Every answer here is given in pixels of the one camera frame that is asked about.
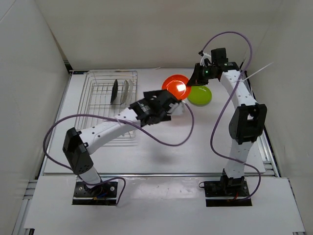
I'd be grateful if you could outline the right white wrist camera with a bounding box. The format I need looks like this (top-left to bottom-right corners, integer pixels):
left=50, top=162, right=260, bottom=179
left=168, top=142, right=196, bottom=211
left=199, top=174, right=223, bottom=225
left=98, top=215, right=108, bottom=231
left=198, top=50, right=212, bottom=67

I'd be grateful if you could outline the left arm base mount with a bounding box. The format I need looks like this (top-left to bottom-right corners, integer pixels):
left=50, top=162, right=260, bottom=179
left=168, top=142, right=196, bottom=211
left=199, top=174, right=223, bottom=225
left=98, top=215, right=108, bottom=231
left=72, top=179, right=118, bottom=206

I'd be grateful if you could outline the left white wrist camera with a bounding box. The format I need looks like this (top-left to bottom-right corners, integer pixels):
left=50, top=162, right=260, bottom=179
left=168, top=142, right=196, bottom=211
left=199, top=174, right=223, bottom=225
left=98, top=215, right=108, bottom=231
left=167, top=102, right=184, bottom=116

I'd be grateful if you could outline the orange plate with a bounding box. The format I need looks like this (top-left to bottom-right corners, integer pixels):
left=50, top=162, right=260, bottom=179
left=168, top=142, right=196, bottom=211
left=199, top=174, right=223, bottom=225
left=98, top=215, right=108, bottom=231
left=161, top=74, right=191, bottom=100

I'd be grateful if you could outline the grey plate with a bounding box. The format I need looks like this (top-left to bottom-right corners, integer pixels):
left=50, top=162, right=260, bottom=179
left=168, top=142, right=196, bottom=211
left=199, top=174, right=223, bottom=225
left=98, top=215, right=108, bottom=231
left=120, top=80, right=129, bottom=105

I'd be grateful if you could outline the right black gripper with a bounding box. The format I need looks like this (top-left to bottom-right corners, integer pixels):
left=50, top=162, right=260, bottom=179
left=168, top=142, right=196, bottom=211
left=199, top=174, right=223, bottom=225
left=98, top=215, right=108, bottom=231
left=187, top=63, right=217, bottom=87

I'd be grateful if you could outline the black plate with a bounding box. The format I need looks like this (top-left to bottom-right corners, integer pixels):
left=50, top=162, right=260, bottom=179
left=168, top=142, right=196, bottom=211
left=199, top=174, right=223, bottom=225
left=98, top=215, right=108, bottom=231
left=110, top=79, right=118, bottom=105

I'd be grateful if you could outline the metal wire dish rack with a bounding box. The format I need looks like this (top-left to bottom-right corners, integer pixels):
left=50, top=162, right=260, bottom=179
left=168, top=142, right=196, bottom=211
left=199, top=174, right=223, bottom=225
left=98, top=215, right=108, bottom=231
left=74, top=70, right=138, bottom=145

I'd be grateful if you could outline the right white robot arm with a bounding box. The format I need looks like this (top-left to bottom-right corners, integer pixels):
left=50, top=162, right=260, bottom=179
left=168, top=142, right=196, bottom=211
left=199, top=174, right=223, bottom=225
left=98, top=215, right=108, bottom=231
left=187, top=48, right=267, bottom=197

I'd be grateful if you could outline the green plate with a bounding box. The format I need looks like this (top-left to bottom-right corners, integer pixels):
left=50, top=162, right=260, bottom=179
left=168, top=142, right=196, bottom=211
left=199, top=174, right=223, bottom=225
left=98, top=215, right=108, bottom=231
left=187, top=86, right=212, bottom=106

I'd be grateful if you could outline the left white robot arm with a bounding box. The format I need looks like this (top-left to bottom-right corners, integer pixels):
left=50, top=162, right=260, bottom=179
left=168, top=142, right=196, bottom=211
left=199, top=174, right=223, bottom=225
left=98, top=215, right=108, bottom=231
left=63, top=90, right=182, bottom=196

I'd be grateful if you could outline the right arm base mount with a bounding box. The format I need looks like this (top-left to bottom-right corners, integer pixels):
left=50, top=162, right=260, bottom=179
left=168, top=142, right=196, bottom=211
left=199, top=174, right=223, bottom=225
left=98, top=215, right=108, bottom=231
left=198, top=180, right=252, bottom=208

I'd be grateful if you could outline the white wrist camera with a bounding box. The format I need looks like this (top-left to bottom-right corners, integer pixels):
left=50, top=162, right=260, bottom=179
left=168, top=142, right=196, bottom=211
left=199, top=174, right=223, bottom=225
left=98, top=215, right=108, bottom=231
left=167, top=102, right=184, bottom=116
left=198, top=50, right=212, bottom=67

